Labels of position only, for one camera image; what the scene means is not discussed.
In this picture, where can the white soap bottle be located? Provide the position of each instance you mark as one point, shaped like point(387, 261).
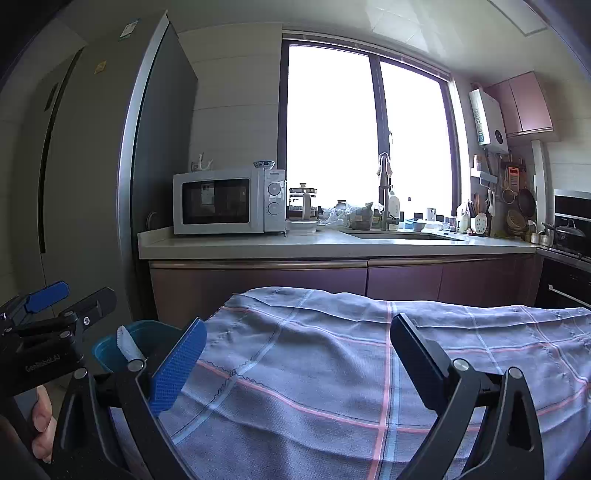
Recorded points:
point(394, 203)

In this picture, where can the black built-in oven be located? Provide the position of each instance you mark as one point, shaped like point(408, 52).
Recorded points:
point(568, 286)

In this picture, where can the white dotted utensil holder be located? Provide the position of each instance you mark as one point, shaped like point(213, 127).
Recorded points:
point(480, 224)

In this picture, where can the teal plastic bin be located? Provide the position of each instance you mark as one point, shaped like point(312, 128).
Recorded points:
point(152, 337)

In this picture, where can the white kitchen countertop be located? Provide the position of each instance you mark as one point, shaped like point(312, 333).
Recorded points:
point(240, 244)

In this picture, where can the white microwave oven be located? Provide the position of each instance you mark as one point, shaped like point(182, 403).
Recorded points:
point(217, 201)

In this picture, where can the clear glass bowl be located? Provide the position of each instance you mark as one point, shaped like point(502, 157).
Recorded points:
point(302, 227)

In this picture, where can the black range hood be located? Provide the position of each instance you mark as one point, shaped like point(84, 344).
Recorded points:
point(575, 203)

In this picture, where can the glass jar with lid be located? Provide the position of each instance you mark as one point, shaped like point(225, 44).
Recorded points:
point(342, 205)

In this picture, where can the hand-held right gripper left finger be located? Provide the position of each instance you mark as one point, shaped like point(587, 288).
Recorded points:
point(180, 364)

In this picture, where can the hanging metal strainer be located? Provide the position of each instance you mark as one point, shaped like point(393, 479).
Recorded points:
point(509, 195)

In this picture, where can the gas stove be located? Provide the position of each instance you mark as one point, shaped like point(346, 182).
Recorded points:
point(568, 258)

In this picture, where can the grey refrigerator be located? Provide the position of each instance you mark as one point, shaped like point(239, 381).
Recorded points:
point(92, 161)

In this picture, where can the pink wall cabinet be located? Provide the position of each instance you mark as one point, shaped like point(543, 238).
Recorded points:
point(521, 104)

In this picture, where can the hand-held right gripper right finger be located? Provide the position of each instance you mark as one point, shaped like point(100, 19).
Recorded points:
point(415, 364)

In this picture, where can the black wok with lid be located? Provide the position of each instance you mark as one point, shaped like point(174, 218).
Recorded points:
point(565, 235)

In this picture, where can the round grey disc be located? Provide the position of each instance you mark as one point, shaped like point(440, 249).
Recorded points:
point(153, 220)

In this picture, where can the wall mounted rack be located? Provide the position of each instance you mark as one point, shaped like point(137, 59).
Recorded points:
point(485, 177)

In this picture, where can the white wall hooks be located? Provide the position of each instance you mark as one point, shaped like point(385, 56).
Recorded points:
point(202, 164)

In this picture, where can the blue and white bowl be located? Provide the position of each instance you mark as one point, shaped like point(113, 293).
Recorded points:
point(263, 164)

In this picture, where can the rag on faucet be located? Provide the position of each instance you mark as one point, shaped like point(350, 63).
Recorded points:
point(385, 166)

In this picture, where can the person's left hand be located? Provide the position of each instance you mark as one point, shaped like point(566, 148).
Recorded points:
point(42, 424)

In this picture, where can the clear plastic bag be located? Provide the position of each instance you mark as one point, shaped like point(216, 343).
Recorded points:
point(333, 218)

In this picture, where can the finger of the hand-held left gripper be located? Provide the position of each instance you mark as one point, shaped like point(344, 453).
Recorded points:
point(46, 295)
point(94, 307)

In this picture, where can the hanging frying pan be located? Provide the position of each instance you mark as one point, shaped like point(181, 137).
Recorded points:
point(526, 201)

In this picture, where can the steel kitchen sink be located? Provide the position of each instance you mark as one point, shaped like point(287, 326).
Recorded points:
point(401, 235)

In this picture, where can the white water heater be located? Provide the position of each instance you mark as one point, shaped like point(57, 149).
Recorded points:
point(489, 120)

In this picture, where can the dark framed window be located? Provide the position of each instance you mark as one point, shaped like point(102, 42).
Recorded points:
point(328, 129)

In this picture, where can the steel kitchen faucet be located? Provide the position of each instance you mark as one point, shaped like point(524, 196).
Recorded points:
point(384, 207)

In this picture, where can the bag of dried goods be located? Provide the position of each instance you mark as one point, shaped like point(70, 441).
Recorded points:
point(362, 217)

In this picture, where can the stack of bowls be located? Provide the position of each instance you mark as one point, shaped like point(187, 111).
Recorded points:
point(515, 222)

